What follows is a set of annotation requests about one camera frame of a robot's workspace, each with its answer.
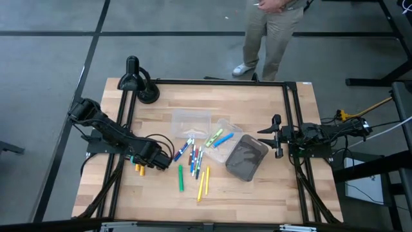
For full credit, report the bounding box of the dark grey translucent bin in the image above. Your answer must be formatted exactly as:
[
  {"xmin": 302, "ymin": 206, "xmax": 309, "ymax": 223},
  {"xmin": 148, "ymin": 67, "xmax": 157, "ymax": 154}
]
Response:
[{"xmin": 225, "ymin": 134, "xmax": 270, "ymax": 182}]

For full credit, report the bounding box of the white box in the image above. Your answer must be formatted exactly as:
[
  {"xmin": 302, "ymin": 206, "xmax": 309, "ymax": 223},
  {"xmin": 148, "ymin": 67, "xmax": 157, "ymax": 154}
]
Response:
[{"xmin": 344, "ymin": 157, "xmax": 387, "ymax": 206}]

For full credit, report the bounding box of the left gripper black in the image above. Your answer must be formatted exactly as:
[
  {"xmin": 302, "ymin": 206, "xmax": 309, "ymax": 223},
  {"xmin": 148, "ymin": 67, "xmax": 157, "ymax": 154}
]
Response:
[{"xmin": 130, "ymin": 141, "xmax": 174, "ymax": 171}]

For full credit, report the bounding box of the white cable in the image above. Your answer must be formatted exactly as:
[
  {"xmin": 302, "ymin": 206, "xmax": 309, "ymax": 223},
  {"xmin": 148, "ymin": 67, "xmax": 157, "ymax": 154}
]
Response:
[{"xmin": 347, "ymin": 115, "xmax": 412, "ymax": 150}]

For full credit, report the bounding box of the dark green highlighter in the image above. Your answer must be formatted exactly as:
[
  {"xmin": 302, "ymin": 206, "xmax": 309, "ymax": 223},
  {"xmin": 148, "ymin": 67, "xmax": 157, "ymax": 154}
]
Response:
[{"xmin": 178, "ymin": 164, "xmax": 185, "ymax": 193}]

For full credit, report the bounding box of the black aluminium table frame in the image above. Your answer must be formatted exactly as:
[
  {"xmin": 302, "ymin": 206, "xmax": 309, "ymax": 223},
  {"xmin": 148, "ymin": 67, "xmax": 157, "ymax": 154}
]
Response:
[{"xmin": 72, "ymin": 77, "xmax": 344, "ymax": 232}]

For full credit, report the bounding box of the black desk frame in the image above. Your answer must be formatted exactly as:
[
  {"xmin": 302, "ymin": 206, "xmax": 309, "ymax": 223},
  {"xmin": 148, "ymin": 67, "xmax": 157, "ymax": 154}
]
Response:
[{"xmin": 346, "ymin": 0, "xmax": 412, "ymax": 88}]

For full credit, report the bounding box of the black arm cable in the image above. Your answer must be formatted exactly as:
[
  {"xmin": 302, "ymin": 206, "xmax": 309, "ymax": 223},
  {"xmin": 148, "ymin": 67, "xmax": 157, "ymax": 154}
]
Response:
[{"xmin": 144, "ymin": 133, "xmax": 176, "ymax": 160}]

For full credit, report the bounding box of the teal dry-erase marker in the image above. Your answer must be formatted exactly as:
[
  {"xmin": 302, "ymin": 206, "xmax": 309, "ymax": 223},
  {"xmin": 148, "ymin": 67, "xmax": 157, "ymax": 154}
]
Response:
[{"xmin": 189, "ymin": 144, "xmax": 197, "ymax": 173}]

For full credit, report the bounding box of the light green highlighter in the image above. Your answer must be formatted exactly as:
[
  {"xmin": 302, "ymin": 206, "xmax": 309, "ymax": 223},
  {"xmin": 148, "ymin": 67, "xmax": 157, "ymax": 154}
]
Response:
[{"xmin": 205, "ymin": 128, "xmax": 223, "ymax": 148}]

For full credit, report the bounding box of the clear plastic bin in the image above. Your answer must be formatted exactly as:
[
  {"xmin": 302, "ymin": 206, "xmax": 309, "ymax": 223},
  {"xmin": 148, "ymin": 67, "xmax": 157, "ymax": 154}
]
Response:
[
  {"xmin": 204, "ymin": 118, "xmax": 244, "ymax": 164},
  {"xmin": 170, "ymin": 109, "xmax": 212, "ymax": 140}
]

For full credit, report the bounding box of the green dry-erase marker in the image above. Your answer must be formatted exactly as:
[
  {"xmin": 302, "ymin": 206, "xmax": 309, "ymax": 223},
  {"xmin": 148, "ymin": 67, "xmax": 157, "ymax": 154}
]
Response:
[{"xmin": 192, "ymin": 146, "xmax": 203, "ymax": 177}]

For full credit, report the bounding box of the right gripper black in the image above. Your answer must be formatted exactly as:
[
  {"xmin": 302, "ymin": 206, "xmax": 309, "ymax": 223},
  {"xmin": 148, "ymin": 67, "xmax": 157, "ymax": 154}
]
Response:
[{"xmin": 257, "ymin": 114, "xmax": 295, "ymax": 159}]

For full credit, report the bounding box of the yellow extension cable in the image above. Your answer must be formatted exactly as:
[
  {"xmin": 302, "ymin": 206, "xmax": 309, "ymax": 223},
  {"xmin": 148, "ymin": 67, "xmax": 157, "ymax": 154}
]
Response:
[{"xmin": 336, "ymin": 96, "xmax": 393, "ymax": 122}]

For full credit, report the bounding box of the blue dry-erase marker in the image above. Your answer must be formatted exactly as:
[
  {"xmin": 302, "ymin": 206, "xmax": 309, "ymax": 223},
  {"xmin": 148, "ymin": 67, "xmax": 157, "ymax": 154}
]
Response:
[{"xmin": 173, "ymin": 139, "xmax": 191, "ymax": 162}]

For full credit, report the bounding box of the person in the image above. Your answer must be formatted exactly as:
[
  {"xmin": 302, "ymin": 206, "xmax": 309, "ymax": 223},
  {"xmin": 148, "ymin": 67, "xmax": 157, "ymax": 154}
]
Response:
[{"xmin": 232, "ymin": 0, "xmax": 305, "ymax": 81}]

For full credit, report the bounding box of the blue highlighter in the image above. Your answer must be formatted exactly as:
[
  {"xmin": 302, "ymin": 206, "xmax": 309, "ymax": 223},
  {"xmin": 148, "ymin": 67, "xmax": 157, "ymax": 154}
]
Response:
[{"xmin": 212, "ymin": 132, "xmax": 235, "ymax": 148}]

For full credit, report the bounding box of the navy dry-erase marker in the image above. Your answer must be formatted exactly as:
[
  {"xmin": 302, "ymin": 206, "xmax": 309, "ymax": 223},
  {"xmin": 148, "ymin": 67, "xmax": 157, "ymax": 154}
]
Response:
[{"xmin": 195, "ymin": 150, "xmax": 205, "ymax": 180}]

